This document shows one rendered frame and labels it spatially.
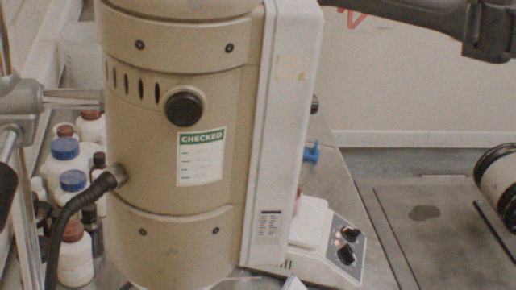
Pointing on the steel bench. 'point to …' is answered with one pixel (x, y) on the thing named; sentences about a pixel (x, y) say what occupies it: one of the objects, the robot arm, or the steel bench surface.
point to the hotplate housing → (313, 265)
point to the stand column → (22, 214)
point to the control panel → (343, 246)
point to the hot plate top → (309, 223)
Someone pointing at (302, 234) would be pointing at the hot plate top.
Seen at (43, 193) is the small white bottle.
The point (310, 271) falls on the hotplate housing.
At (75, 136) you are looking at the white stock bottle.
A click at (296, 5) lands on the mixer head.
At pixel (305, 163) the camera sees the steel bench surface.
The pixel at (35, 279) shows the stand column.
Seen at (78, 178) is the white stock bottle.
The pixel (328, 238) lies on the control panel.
